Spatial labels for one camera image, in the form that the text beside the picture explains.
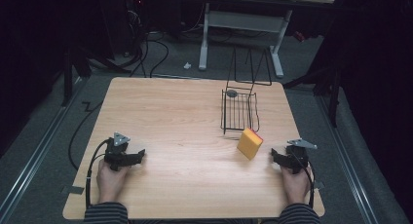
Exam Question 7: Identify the person's left hand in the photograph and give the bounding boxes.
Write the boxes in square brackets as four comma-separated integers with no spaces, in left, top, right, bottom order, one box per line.
[95,158,131,205]

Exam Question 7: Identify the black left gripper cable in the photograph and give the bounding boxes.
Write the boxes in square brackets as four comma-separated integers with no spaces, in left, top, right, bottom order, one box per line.
[84,138,112,210]

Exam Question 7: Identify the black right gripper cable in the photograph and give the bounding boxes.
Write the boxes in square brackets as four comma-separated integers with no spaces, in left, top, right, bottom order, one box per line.
[291,152,316,209]

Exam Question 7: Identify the bundle of black cables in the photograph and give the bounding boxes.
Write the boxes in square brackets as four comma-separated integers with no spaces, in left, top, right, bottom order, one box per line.
[125,9,170,79]

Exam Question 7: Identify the metal floor rail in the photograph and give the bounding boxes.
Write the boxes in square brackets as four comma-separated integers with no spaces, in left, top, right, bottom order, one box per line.
[316,95,380,224]
[0,77,86,218]

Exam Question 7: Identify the black stand legs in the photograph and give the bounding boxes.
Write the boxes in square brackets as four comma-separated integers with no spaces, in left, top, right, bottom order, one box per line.
[282,64,343,129]
[60,38,132,108]

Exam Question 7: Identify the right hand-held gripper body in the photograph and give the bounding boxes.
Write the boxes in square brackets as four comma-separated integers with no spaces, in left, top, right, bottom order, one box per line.
[283,137,319,175]

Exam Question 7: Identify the black floor cable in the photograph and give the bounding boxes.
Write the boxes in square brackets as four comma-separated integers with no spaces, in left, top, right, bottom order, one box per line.
[67,100,104,171]

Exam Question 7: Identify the black wire rack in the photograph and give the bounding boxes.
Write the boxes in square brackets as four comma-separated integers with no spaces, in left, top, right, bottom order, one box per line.
[220,44,274,136]

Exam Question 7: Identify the yellow sponge with red top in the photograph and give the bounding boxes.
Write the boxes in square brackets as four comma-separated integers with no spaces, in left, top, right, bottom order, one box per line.
[236,127,265,162]

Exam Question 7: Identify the person's right hand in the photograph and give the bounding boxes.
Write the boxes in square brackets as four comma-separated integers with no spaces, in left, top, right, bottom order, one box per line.
[280,165,314,206]

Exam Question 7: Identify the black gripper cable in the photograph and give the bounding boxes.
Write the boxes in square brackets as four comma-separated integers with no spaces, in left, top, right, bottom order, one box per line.
[84,138,112,210]
[291,152,316,209]

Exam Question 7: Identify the white-legged desk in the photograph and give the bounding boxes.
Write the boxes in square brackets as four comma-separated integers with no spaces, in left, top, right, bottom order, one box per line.
[198,0,336,80]

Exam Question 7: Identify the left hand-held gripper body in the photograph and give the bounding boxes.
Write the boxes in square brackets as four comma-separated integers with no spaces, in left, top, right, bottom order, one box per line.
[103,131,131,172]

